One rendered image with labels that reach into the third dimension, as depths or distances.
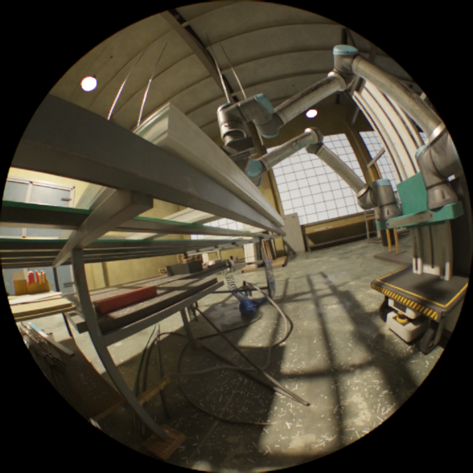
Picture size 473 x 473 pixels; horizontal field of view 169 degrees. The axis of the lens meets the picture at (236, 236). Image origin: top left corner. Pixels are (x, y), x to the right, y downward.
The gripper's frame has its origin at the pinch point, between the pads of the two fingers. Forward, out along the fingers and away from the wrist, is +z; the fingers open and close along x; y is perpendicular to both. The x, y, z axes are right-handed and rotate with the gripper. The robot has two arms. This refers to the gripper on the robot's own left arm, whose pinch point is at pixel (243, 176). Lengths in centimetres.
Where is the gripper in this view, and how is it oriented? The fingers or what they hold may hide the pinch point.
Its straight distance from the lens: 53.2
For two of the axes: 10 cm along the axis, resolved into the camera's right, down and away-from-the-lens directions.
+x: 9.1, -2.0, -3.6
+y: -3.7, -0.1, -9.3
